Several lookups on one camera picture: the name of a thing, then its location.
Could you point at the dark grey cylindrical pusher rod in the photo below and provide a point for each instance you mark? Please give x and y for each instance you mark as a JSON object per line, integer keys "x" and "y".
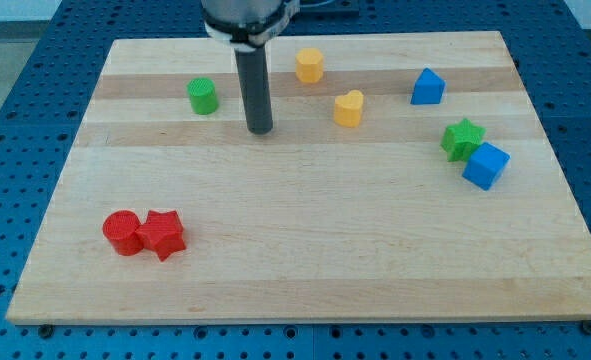
{"x": 255, "y": 90}

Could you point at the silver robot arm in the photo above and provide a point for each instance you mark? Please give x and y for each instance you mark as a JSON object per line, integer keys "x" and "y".
{"x": 247, "y": 26}

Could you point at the yellow hexagon block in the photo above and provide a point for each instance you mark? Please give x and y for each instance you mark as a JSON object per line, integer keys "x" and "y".
{"x": 309, "y": 65}

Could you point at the green cylinder block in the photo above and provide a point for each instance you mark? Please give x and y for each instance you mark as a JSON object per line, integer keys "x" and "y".
{"x": 202, "y": 95}

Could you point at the yellow heart block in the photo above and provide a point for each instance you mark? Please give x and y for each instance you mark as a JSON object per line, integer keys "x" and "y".
{"x": 348, "y": 109}

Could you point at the blue triangle block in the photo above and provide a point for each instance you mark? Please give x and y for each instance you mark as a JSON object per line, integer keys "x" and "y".
{"x": 428, "y": 88}

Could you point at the wooden board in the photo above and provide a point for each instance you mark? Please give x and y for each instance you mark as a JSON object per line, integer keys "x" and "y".
{"x": 313, "y": 222}

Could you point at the red star block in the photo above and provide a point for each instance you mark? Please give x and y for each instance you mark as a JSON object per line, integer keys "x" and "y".
{"x": 162, "y": 233}

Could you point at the red cylinder block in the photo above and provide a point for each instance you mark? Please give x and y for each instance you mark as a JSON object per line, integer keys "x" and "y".
{"x": 119, "y": 228}

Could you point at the green star block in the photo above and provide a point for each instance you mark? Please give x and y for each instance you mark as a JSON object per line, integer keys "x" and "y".
{"x": 461, "y": 139}

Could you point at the blue cube block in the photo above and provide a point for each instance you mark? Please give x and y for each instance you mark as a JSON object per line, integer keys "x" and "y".
{"x": 486, "y": 165}

